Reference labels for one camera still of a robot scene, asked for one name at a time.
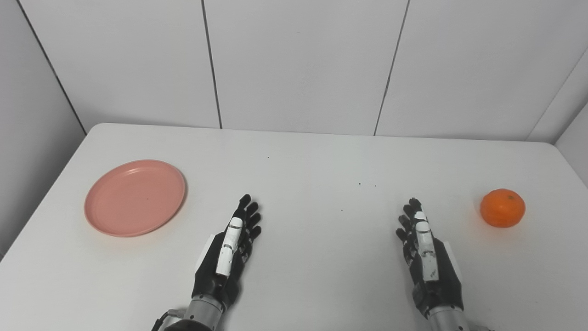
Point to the orange fruit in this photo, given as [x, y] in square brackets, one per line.
[502, 208]

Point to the pink round plate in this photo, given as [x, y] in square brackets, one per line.
[135, 197]

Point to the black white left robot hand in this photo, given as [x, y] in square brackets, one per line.
[229, 271]

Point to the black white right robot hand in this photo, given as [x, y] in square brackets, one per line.
[434, 285]

